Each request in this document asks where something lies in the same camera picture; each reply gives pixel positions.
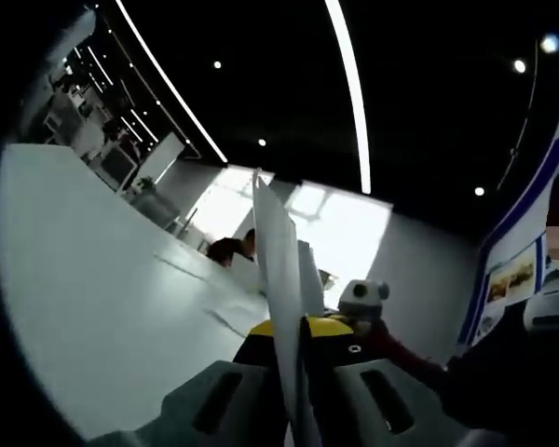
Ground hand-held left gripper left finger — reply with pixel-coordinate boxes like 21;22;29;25
90;318;299;447

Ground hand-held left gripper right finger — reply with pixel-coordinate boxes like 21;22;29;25
300;314;509;447

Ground white cloth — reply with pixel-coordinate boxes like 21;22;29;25
252;167;327;447

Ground large bright window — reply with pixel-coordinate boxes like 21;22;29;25
185;165;395;311

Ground person's dark shirt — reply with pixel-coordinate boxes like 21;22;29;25
440;302;559;447

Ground white chest-worn device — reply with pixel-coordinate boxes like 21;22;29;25
523;274;559;332

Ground long ceiling light strip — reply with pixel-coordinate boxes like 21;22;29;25
323;0;373;196

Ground curved ceiling light strip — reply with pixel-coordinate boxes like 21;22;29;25
114;0;228;164

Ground blue and white wall poster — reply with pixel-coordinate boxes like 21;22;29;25
458;78;559;345

